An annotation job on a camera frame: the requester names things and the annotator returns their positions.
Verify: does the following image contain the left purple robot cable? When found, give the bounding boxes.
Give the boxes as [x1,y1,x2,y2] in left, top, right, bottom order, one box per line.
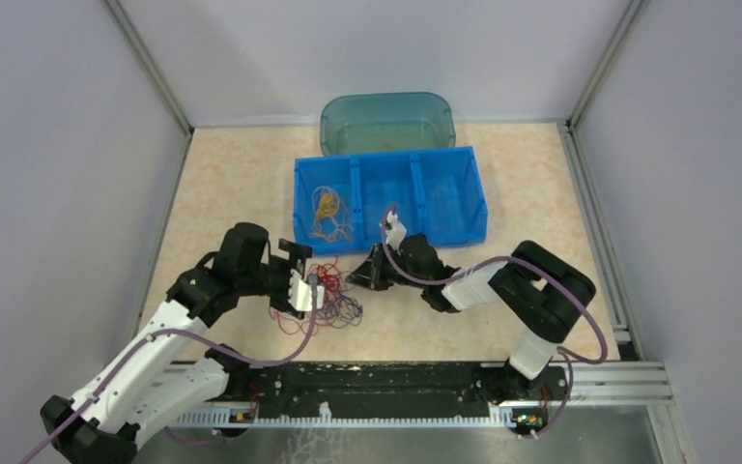
[18,275,321,464]

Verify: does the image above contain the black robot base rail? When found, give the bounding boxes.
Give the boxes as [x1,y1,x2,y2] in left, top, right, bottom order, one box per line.
[219,362,569,433]

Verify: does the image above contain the blue three-compartment plastic bin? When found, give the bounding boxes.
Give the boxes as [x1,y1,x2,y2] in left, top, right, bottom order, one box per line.
[291,147,488,255]

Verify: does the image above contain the white cable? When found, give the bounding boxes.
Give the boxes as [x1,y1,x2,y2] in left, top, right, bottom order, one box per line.
[308,186,357,245]

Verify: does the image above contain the teal transparent plastic tub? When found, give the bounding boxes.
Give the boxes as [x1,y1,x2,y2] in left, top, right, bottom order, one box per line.
[319,92,456,156]

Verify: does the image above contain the right aluminium frame post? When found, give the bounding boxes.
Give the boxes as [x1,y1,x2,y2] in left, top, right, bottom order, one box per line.
[567,0,649,131]

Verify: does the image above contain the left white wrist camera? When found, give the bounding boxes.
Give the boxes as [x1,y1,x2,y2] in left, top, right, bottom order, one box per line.
[288,270,327,313]

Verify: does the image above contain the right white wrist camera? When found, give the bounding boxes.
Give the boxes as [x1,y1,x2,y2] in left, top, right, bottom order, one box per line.
[381,212,407,251]

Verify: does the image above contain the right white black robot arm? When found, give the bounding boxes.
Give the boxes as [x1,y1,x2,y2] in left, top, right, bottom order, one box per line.
[347,234,597,398]

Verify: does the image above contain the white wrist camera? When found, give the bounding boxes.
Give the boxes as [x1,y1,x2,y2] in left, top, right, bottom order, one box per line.
[381,212,407,251]
[288,270,327,313]

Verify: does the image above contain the aluminium frame post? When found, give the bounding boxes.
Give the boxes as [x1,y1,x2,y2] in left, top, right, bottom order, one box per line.
[567,0,649,131]
[102,0,193,135]

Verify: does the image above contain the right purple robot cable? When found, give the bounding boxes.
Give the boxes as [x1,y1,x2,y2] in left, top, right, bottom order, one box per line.
[380,204,611,439]

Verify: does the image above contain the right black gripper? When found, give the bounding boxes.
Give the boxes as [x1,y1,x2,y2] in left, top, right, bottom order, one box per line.
[346,242,427,291]

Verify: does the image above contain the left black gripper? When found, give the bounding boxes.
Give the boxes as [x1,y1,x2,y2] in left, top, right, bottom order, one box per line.
[238,240,314,311]

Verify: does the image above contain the left aluminium frame post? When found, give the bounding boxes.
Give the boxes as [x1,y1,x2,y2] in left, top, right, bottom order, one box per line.
[102,0,193,135]

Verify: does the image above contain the yellow cable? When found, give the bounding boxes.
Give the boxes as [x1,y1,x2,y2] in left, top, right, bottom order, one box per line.
[314,191,340,224]

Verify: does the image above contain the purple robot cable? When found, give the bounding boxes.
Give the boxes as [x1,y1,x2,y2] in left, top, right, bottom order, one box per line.
[18,275,321,464]
[380,204,611,439]

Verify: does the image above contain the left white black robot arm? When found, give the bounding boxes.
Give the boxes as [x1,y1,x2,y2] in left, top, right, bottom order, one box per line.
[23,222,325,463]

